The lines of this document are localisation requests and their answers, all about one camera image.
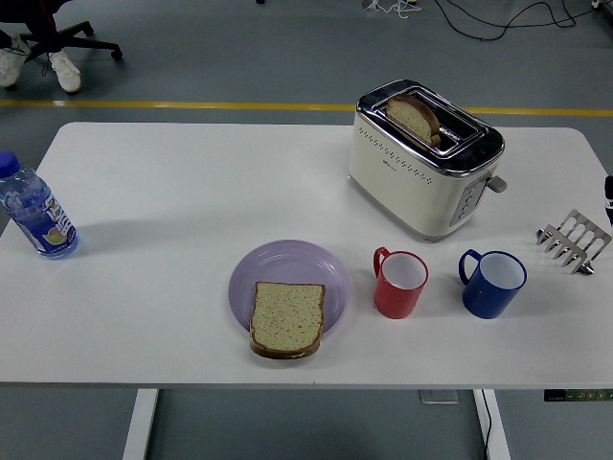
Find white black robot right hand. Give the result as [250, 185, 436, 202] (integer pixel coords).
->
[602, 175, 613, 227]

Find blue enamel cup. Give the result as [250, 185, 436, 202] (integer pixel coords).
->
[458, 248, 528, 320]

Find round-topped bread slice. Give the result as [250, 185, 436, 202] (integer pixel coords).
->
[385, 93, 442, 148]

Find red enamel cup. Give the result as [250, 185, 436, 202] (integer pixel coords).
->
[373, 246, 429, 318]

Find flat square bread slice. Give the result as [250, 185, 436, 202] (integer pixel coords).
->
[248, 281, 328, 360]

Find silver metal toast rack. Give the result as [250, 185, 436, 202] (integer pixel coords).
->
[534, 208, 612, 277]

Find black table control panel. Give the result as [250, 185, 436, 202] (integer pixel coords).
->
[543, 389, 613, 403]

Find cream chrome toaster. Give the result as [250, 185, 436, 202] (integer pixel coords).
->
[348, 79, 508, 244]

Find white table leg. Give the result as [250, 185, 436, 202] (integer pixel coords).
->
[472, 388, 511, 460]
[122, 388, 160, 460]

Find purple round plate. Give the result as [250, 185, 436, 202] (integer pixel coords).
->
[227, 240, 351, 342]

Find yellow floor tape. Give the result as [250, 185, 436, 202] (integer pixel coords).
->
[0, 98, 613, 118]

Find black office chair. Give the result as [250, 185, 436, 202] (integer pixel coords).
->
[18, 0, 124, 61]

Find seated person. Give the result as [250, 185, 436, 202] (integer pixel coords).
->
[0, 0, 82, 95]

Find blue-capped plastic drink bottle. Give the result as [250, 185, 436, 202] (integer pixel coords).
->
[0, 150, 80, 261]

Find black floor cable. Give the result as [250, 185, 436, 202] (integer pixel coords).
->
[433, 0, 613, 42]

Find black cable at table leg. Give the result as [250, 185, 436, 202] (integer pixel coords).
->
[480, 390, 494, 460]

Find clear bracket under table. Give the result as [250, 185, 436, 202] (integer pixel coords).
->
[419, 389, 460, 406]

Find white floor cables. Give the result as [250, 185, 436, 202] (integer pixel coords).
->
[362, 0, 422, 21]

